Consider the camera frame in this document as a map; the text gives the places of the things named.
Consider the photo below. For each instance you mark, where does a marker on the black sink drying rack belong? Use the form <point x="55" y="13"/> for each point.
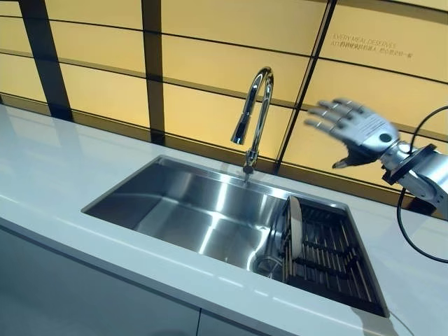
<point x="332" y="252"/>

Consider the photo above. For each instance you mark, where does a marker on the stainless steel sink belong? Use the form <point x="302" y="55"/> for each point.
<point x="192" y="210"/>

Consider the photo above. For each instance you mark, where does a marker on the white base cabinet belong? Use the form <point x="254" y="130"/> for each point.
<point x="87" y="297"/>

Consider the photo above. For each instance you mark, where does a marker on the chrome gooseneck faucet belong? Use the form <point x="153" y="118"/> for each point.
<point x="260" y="115"/>

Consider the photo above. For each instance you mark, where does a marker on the robot right hand dark palm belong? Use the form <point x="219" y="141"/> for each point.
<point x="367" y="133"/>

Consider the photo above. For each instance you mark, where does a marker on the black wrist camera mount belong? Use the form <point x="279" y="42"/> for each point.
<point x="413" y="161"/>

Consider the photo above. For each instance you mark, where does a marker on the small cream plate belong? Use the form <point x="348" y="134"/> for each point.
<point x="295" y="227"/>

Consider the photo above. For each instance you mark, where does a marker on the round steel sink strainer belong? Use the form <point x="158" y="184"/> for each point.
<point x="266" y="264"/>

